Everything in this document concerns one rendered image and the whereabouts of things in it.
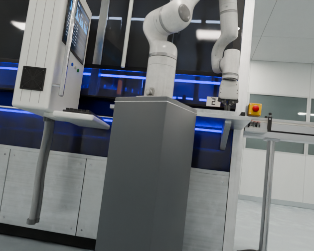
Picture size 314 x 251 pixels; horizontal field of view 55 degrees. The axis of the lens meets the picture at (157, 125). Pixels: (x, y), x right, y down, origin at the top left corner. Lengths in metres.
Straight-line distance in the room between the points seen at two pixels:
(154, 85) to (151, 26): 0.28
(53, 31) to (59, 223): 1.18
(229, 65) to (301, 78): 5.42
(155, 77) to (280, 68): 5.83
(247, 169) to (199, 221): 4.69
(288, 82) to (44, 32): 5.82
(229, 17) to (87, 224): 1.47
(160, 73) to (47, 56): 0.63
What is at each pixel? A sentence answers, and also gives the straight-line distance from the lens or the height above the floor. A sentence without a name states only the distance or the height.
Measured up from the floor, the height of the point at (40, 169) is 0.49.
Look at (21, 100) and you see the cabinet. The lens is 1.60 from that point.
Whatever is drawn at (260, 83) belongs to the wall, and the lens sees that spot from 6.77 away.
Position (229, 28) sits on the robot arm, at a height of 1.33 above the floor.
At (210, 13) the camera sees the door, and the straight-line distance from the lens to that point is 2.10.
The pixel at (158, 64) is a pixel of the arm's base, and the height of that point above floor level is 1.00.
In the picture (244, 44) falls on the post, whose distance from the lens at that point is 2.01.
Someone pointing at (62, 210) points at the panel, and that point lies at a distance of 2.09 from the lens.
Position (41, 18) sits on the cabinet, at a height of 1.26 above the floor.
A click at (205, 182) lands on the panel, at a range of 1.85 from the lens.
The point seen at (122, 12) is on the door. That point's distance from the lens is 2.19.
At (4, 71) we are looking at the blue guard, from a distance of 2.40.
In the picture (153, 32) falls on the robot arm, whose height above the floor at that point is 1.16.
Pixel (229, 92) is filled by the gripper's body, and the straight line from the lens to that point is 1.59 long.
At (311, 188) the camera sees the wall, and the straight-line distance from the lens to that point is 6.78.
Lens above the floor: 0.64
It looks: 6 degrees up
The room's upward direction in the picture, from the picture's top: 7 degrees clockwise
